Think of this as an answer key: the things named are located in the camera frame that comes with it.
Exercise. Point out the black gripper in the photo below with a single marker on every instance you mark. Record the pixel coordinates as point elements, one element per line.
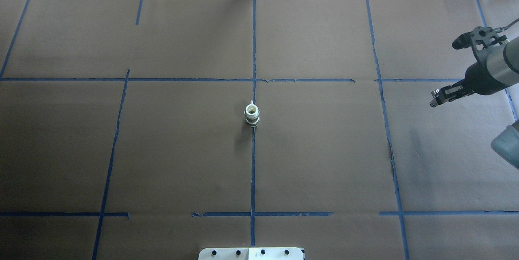
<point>477,79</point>

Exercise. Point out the small chrome valve fitting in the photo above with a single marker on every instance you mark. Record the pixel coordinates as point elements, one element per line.
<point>434,103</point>

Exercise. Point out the chrome valve with white pipe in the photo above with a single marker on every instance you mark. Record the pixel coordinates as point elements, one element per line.
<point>252,114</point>

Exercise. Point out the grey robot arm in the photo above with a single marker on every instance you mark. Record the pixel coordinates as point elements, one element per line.
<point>495,70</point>

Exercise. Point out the brown paper table cover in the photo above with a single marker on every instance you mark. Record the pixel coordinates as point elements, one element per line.
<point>151,129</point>

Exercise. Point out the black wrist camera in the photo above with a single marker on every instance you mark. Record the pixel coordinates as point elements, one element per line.
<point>482,40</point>

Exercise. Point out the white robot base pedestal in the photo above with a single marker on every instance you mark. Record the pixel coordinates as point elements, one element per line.
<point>252,253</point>

